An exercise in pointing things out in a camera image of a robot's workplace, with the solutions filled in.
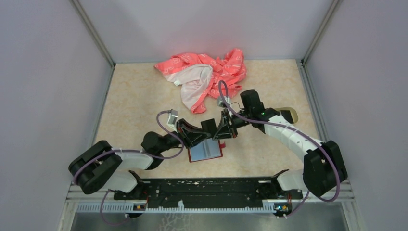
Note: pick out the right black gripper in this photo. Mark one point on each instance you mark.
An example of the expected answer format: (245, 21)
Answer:
(225, 130)

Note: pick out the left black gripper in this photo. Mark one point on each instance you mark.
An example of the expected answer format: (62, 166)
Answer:
(192, 137)

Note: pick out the black credit card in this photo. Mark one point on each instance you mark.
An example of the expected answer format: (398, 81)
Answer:
(209, 126)

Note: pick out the red card holder wallet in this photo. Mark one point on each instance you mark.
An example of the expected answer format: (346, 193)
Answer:
(206, 150)

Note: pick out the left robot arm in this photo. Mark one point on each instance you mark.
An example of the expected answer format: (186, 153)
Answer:
(102, 165)

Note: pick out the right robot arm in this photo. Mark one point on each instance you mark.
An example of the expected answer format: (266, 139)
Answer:
(323, 167)

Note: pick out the beige oval card tray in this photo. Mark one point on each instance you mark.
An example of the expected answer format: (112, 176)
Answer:
(289, 114)

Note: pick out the pink and white cloth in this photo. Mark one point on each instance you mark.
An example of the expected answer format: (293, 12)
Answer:
(199, 75)

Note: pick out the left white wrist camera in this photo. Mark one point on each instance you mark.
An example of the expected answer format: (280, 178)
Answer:
(172, 119)

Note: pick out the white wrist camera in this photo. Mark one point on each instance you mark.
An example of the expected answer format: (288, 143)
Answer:
(223, 104)
(172, 119)

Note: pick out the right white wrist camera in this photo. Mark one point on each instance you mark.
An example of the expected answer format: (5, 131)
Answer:
(223, 104)

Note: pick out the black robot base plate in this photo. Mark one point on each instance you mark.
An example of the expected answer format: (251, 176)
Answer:
(209, 193)

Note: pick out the aluminium front frame rail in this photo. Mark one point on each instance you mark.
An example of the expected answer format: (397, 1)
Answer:
(105, 202)

